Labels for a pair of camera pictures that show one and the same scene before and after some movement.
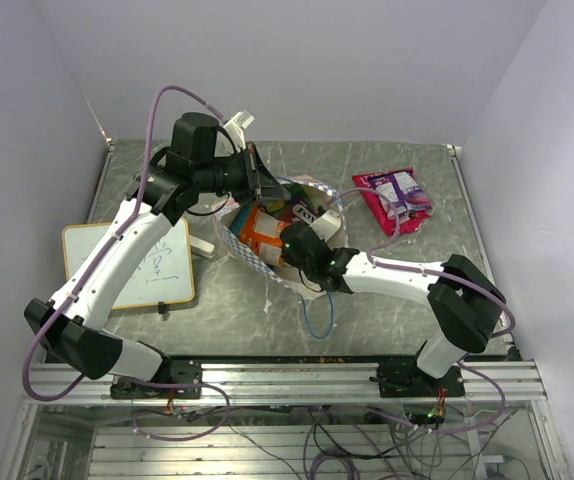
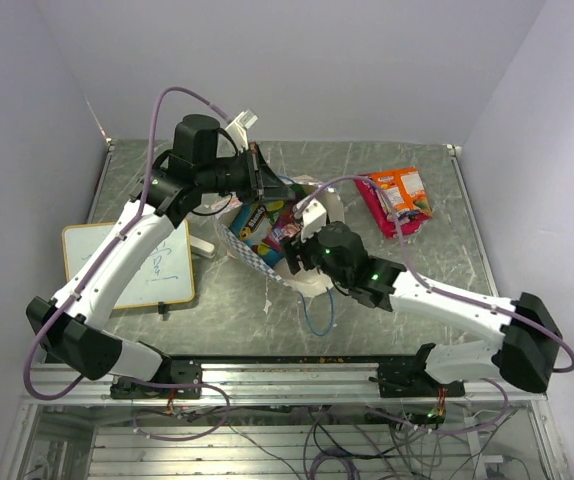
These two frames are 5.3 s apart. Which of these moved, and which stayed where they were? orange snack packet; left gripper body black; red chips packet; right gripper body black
Moved: orange snack packet
Stayed: red chips packet; right gripper body black; left gripper body black
